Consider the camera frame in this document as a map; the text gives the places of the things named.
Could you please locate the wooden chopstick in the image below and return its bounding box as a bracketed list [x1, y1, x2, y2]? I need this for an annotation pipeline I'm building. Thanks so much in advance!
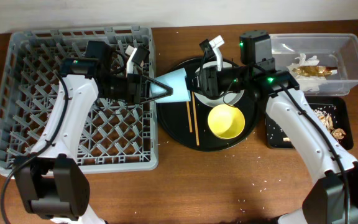
[186, 101, 193, 133]
[191, 92, 200, 146]

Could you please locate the grey dishwasher rack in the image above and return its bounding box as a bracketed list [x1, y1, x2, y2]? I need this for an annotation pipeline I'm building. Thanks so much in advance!
[0, 26, 158, 176]

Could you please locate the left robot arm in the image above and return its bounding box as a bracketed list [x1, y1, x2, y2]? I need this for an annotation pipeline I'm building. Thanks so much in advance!
[7, 56, 174, 223]

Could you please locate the crumpled white tissue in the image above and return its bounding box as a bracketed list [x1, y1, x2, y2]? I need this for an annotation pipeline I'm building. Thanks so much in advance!
[287, 54, 330, 92]

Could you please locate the gold foil wrapper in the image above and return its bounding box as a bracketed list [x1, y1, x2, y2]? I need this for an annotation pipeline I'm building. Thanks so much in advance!
[292, 65, 337, 77]

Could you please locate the clear plastic bin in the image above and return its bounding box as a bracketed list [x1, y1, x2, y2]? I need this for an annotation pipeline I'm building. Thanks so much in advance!
[270, 34, 358, 96]

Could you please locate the yellow bowl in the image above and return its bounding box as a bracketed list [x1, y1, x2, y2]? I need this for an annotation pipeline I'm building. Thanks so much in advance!
[207, 104, 246, 139]

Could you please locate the peanut shells and rice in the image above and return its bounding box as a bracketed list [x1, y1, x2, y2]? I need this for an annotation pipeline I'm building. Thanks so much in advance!
[268, 105, 347, 142]

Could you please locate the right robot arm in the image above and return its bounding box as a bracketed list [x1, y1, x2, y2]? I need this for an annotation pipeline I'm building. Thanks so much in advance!
[186, 30, 358, 223]

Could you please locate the left wooden chopstick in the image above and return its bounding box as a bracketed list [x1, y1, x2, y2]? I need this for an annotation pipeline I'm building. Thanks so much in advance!
[186, 101, 193, 133]

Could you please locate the rectangular black tray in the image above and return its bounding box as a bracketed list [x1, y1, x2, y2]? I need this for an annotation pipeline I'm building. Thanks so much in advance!
[265, 95, 354, 151]

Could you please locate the blue plastic cup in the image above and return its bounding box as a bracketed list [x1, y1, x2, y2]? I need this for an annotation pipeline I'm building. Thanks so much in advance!
[155, 68, 191, 103]

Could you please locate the grey round plate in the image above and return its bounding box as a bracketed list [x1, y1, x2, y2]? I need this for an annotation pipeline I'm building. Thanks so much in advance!
[195, 61, 244, 108]

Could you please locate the right wooden chopstick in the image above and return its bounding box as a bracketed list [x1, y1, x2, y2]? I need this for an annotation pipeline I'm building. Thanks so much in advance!
[191, 92, 200, 146]

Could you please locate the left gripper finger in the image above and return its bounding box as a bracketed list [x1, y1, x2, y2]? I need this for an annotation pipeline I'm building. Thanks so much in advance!
[141, 89, 173, 104]
[141, 75, 173, 91]

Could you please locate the round black tray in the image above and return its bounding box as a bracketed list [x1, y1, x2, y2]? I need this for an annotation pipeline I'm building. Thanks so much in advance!
[156, 55, 260, 152]

